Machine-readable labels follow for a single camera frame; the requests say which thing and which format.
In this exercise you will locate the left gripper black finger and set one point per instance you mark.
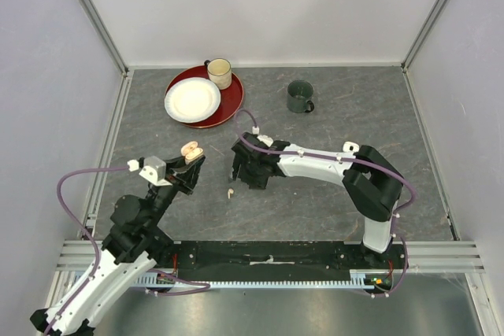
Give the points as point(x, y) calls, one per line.
point(175, 167)
point(193, 171)

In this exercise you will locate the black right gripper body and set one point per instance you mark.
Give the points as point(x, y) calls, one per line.
point(249, 173)

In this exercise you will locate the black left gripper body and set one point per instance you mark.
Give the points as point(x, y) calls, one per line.
point(179, 182)

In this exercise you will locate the beige earbud charging case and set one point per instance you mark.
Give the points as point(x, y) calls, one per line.
point(191, 151)

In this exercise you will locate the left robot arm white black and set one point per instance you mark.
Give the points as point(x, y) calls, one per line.
point(133, 246)

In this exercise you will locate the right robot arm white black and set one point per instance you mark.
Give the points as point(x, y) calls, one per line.
point(372, 183)

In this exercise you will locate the white paper plate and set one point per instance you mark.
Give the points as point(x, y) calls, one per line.
point(192, 100)

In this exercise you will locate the round red tray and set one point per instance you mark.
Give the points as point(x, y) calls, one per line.
point(230, 99)

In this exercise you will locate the dark green mug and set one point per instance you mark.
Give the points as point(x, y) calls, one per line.
point(299, 97)

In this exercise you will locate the cream ceramic mug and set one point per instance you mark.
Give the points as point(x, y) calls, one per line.
point(219, 71)

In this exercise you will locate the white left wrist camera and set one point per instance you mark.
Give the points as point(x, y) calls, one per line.
point(152, 169)

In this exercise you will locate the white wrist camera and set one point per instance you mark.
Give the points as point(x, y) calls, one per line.
point(262, 138)
point(152, 169)

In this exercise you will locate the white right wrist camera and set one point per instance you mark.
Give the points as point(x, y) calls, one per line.
point(262, 138)

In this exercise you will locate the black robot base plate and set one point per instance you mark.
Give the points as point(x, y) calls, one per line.
point(290, 261)

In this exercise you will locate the slotted grey cable duct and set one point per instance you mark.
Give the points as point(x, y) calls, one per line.
point(154, 281)

